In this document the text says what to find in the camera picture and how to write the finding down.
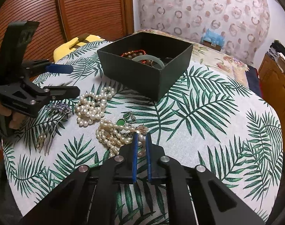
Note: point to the pale green jade bangle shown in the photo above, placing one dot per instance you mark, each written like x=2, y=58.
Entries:
x=151, y=58

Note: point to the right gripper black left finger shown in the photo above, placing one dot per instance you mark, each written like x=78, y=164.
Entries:
x=87, y=195

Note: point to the pink patterned curtain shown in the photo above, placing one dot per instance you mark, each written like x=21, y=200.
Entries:
x=243, y=24

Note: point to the brown louvered wardrobe door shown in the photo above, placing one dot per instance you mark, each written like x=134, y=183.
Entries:
x=62, y=20

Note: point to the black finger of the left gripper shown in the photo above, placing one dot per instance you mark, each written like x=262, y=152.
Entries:
x=58, y=91
x=59, y=68

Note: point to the black open jewelry box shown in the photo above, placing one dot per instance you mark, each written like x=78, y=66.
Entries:
x=152, y=82

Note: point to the wooden sideboard cabinet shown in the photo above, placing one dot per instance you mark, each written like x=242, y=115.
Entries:
x=273, y=88

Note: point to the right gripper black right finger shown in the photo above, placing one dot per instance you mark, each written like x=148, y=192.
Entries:
x=195, y=195

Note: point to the yellow plush toy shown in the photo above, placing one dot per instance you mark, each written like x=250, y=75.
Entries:
x=74, y=44

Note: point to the blue bag on bed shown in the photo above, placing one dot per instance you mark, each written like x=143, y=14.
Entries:
x=213, y=40

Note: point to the palm leaf print cloth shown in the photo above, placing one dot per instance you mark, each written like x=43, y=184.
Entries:
x=206, y=118

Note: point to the green stone pendant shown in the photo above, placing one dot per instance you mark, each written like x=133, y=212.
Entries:
x=127, y=119

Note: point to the left hand holding gripper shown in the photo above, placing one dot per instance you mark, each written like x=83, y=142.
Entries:
x=16, y=118

